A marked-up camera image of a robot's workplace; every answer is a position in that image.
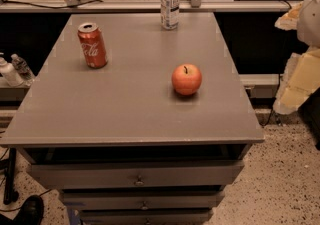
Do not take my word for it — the black shoe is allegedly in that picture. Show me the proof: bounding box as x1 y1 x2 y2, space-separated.
13 195 44 225

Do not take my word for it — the grey drawer cabinet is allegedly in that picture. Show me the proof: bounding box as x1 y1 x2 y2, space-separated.
2 13 263 225

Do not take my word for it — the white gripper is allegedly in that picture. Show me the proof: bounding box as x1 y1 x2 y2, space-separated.
273 0 320 115

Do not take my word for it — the drawer knob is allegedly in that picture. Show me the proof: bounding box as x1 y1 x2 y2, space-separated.
134 176 144 187
140 202 149 211

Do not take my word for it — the small clear bottle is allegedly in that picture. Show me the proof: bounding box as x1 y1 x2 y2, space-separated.
11 54 35 86

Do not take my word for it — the top drawer knob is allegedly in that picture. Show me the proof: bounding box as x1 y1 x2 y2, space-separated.
134 176 144 187

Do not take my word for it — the clear plastic water bottle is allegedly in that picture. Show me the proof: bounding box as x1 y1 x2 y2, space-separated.
160 0 180 30

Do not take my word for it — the red coke can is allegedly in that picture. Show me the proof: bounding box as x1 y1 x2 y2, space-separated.
78 22 108 69

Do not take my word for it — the white squeeze bottle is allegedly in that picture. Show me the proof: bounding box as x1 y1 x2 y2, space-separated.
0 57 23 87

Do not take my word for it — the middle drawer knob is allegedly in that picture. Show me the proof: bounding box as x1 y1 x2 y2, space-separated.
140 202 149 211

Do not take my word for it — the black cable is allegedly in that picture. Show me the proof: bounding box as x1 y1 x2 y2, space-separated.
0 0 104 10

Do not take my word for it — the red apple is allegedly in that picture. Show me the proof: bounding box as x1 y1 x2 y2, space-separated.
171 64 202 96

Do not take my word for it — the black stand leg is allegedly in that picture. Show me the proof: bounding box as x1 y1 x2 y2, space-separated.
0 148 19 205

